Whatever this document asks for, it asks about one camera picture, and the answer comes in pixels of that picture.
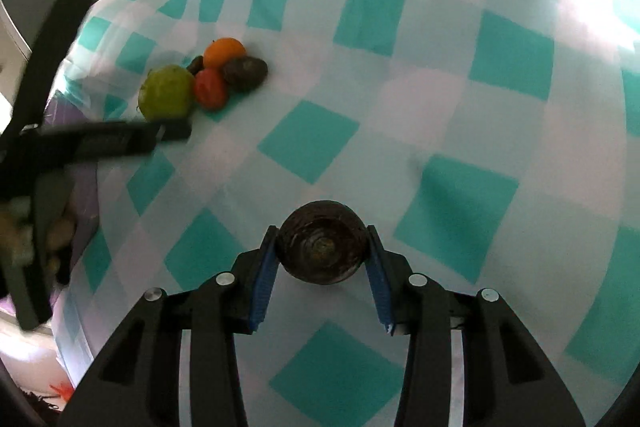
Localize teal checkered tablecloth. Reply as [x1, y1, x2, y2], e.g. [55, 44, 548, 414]
[54, 0, 639, 425]

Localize green fruit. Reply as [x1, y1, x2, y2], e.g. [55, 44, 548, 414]
[138, 65, 194, 121]

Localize dark round fruit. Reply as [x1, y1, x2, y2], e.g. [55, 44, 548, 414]
[274, 200, 371, 285]

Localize orange mandarin in cluster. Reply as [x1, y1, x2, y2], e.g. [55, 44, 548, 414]
[203, 37, 246, 69]

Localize purple box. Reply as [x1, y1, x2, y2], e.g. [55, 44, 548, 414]
[44, 93, 100, 265]

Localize small red tomato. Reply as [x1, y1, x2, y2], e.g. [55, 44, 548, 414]
[193, 68, 229, 112]

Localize dark purple passion fruit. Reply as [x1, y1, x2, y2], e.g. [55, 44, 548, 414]
[221, 56, 269, 93]

